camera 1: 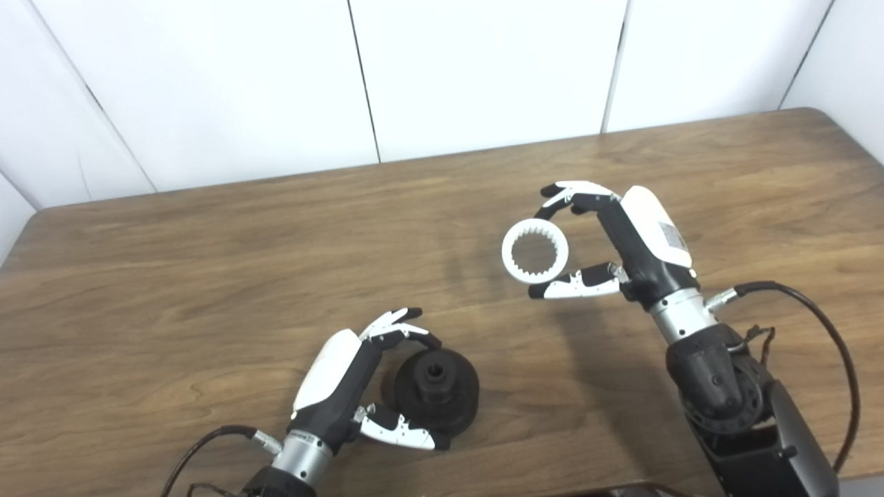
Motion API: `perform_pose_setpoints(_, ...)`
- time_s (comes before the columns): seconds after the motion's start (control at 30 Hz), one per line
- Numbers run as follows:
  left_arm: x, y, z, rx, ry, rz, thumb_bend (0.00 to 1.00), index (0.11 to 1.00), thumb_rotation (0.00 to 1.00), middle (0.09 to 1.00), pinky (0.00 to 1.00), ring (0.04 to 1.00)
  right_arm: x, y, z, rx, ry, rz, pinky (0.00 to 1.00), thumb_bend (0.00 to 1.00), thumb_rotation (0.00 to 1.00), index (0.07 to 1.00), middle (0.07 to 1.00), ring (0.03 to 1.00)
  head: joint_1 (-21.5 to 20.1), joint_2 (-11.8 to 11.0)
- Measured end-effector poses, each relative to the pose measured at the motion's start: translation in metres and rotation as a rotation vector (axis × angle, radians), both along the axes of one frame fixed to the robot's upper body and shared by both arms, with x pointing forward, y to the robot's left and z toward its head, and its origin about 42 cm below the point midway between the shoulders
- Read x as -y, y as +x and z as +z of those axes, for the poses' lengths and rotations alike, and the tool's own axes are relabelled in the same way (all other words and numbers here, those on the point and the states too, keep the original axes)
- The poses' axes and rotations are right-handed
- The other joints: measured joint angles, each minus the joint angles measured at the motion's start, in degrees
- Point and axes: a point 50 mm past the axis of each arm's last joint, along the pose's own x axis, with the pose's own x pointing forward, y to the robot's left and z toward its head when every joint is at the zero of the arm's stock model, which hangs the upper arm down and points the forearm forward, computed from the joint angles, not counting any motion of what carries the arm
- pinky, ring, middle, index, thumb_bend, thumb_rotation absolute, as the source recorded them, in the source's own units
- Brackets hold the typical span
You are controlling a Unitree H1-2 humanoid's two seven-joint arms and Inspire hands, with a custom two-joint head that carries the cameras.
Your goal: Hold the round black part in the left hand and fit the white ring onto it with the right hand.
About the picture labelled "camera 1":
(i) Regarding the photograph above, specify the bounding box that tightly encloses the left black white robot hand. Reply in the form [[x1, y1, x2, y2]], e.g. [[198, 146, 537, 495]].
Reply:
[[290, 308, 451, 456]]

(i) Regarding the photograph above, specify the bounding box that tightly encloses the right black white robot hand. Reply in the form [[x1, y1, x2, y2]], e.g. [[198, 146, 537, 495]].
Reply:
[[528, 181, 700, 311]]

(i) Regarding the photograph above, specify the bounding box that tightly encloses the round black plastic part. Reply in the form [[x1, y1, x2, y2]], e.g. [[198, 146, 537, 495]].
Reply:
[[394, 348, 480, 437]]

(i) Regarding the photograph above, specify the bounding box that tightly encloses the white toothed plastic ring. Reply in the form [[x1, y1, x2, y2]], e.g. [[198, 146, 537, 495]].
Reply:
[[501, 217, 570, 284]]

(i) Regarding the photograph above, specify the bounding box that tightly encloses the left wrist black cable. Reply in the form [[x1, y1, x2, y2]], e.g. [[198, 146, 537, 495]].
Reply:
[[162, 425, 284, 497]]

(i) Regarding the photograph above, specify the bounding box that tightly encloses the right arm thin wire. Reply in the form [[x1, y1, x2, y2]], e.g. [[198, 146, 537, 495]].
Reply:
[[733, 324, 778, 368]]

